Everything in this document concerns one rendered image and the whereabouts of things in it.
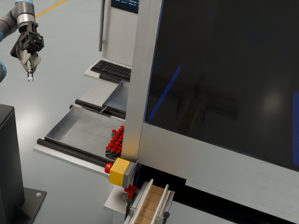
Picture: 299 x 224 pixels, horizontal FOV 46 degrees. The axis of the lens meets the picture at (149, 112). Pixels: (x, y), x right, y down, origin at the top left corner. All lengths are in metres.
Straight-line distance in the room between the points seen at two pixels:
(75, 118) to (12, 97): 1.76
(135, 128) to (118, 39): 1.14
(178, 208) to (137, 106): 0.47
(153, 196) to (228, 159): 0.33
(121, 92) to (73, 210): 0.92
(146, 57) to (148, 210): 0.56
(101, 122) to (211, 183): 0.66
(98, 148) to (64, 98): 1.85
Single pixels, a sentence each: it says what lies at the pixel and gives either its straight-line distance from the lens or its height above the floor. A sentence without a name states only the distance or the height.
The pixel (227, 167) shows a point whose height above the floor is 1.13.
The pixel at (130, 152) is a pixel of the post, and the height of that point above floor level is 1.05.
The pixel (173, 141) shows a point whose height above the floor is 1.17.
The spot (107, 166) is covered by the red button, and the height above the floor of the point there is 1.01.
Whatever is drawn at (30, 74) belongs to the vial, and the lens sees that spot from 1.49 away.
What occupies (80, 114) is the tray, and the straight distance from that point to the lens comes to 1.77.
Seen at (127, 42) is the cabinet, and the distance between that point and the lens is 2.29.
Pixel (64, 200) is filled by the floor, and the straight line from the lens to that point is 2.53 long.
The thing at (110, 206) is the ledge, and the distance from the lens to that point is 1.38.
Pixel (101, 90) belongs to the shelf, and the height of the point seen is 0.88.
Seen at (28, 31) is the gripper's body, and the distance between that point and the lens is 1.54.
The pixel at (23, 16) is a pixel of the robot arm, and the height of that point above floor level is 1.34.
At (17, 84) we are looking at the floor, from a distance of 3.63.
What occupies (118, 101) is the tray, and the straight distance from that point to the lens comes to 1.88.
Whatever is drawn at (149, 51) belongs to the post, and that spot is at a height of 1.48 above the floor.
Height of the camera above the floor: 1.97
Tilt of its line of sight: 36 degrees down
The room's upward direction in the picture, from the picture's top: 10 degrees clockwise
